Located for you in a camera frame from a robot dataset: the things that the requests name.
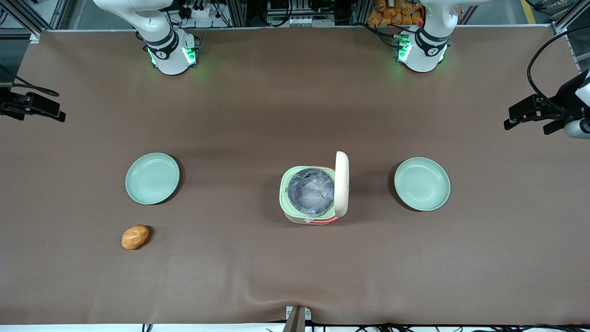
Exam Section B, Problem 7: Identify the white power strip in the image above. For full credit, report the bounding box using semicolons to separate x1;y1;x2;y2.
181;0;218;19

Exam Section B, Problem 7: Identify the orange-brown potato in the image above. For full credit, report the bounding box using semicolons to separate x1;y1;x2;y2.
121;225;150;250

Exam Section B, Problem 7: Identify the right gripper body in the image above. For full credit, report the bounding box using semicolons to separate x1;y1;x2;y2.
0;86;30;108

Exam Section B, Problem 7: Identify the metal table clamp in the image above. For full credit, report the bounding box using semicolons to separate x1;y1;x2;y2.
284;305;312;332

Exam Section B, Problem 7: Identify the brown table cloth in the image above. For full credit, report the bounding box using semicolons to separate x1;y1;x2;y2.
0;25;590;326

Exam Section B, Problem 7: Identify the cream rice cooker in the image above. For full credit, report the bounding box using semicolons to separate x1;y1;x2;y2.
279;151;350;225

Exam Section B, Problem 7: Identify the grey equipment box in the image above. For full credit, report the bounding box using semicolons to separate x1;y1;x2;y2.
266;0;336;27

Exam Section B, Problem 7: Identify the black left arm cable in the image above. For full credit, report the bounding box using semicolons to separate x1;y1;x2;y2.
527;25;590;116

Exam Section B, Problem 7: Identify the pale green round plate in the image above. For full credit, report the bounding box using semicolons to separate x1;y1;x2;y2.
125;153;180;205
394;157;451;212

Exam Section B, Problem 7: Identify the bag of orange breads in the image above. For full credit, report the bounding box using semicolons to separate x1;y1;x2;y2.
367;0;424;26

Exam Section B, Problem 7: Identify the aluminium frame strut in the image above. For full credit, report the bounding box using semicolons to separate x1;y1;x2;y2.
551;0;590;36
0;0;70;43

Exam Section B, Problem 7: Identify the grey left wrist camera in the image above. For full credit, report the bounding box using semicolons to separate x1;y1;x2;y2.
564;119;590;140

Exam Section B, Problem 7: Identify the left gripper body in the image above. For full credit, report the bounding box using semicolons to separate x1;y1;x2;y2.
553;69;590;121

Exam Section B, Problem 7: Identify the crumpled clear plastic film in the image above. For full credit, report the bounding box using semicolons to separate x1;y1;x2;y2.
288;168;335;218

